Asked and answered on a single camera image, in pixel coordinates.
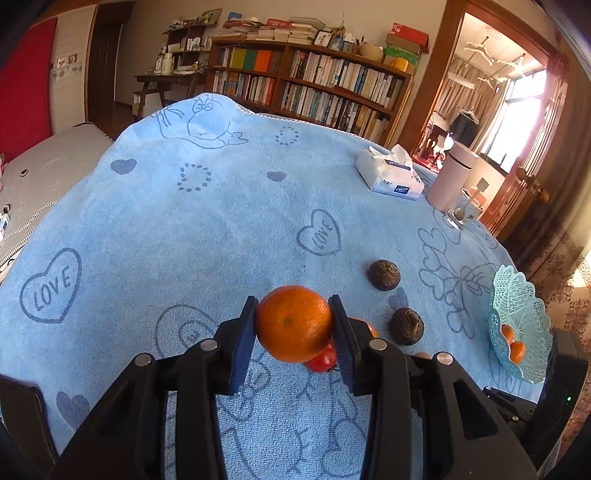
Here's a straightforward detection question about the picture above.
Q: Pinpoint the red wall panel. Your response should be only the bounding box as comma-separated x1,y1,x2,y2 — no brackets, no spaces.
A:
0,18,57,162

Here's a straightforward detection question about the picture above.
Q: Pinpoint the wooden bookshelf with books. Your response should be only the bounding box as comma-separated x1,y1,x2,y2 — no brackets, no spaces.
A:
205,38,412,146

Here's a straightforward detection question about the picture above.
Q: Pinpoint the light blue patterned towel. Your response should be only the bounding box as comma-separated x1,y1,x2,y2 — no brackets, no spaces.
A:
1,94,522,479

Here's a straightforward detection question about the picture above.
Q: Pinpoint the white tissue pack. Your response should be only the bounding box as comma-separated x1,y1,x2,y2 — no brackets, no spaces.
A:
356,144,424,200

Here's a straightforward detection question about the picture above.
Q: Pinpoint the dark wrinkled passion fruit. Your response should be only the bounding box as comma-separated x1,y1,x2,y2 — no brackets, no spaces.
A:
367,259,402,291

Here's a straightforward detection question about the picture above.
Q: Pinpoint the light blue lattice fruit basket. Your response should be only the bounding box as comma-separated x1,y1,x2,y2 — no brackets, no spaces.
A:
487,266,553,384

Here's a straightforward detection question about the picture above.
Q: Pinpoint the small yellow-brown fruit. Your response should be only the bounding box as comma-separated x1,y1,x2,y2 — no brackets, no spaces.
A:
414,352,432,360

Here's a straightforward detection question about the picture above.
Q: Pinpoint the large orange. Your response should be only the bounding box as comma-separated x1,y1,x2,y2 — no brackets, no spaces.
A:
254,285,332,363

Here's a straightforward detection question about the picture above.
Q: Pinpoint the red box on bookshelf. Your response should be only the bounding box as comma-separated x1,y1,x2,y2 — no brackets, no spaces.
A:
391,23,429,49

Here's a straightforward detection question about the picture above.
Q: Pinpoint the wooden door with knob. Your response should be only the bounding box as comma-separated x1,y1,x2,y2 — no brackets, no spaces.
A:
481,54,569,238

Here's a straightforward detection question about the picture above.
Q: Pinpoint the small wooden shelf unit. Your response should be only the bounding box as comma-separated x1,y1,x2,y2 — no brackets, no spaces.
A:
159,22,209,75

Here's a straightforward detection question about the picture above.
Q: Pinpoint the green box on bookshelf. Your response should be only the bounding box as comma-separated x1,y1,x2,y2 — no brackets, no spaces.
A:
385,45,421,66

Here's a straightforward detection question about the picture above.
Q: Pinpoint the pink thermos bottle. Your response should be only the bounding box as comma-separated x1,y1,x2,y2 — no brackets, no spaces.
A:
427,142,478,212

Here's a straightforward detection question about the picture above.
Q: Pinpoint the grey mattress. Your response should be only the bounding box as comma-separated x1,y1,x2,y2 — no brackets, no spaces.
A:
1,123,112,265

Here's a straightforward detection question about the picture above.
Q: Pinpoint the clear drinking glass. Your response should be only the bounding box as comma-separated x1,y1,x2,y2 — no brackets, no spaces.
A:
445,188,482,228

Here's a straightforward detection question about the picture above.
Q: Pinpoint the metal spoon in glass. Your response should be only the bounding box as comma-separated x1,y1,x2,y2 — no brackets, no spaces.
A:
454,178,489,222

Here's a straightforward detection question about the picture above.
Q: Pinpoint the dark wooden side table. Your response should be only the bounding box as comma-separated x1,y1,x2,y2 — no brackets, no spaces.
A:
132,72,205,121

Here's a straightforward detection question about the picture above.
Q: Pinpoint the red cherry tomato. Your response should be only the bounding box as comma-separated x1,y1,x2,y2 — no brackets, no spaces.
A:
304,341,338,373

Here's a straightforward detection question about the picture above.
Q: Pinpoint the patterned beige curtain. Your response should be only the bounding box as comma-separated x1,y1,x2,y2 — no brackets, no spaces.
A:
500,27,591,444

